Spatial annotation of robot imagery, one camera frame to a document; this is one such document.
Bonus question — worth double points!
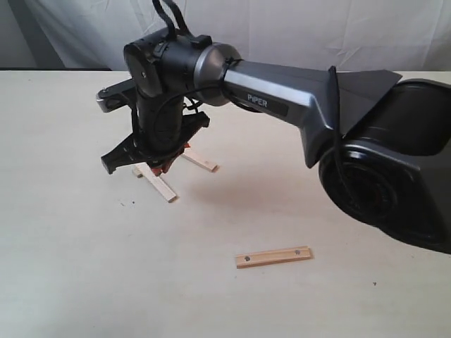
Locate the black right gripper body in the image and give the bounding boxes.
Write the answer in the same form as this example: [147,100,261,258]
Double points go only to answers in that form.
[133,94,210,164]

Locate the wooden stick with holes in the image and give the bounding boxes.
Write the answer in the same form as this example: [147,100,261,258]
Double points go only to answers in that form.
[235,246,314,269]
[182,148,219,173]

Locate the wooden stick with holes bottom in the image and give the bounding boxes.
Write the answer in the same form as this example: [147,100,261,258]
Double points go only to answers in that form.
[235,246,314,269]

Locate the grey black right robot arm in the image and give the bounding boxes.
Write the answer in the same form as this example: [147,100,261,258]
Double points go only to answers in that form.
[97,29,450,254]

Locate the white wrinkled backdrop cloth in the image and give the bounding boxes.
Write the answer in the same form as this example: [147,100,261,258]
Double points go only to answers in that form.
[1,1,450,70]

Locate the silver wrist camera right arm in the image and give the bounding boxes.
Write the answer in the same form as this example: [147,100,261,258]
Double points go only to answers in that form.
[96,79,136,113]

